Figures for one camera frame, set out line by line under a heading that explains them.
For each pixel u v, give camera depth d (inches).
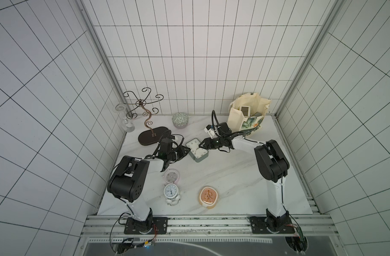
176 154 32.1
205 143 35.3
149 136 41.9
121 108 31.2
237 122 37.0
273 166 21.4
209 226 29.2
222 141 31.4
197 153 37.7
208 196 31.1
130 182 18.6
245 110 39.5
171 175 34.4
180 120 43.6
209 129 35.8
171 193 31.2
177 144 31.1
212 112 34.3
